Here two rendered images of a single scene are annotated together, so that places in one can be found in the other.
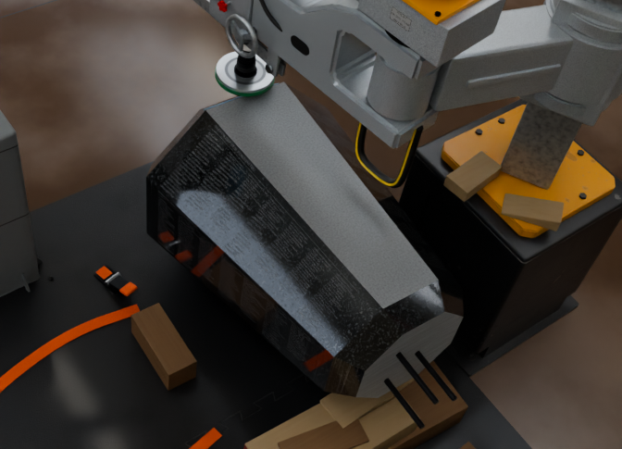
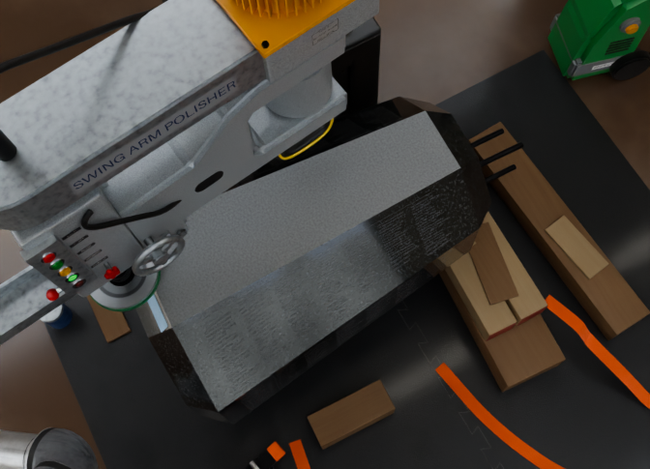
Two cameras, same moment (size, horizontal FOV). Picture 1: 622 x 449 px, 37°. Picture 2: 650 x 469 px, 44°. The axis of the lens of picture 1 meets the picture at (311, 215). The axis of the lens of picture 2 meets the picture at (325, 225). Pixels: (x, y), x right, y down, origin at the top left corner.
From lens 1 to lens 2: 1.85 m
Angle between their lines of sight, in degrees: 36
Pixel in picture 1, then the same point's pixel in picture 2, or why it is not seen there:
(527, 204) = not seen: hidden behind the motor
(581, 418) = (430, 44)
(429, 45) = (365, 10)
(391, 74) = (318, 75)
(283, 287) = (399, 267)
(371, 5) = (286, 63)
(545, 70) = not seen: outside the picture
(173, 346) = (362, 402)
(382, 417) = not seen: hidden behind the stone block
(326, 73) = (251, 158)
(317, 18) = (218, 145)
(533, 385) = (397, 76)
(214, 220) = (302, 334)
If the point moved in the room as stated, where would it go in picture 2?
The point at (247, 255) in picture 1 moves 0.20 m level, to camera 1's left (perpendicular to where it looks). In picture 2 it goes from (352, 301) to (335, 363)
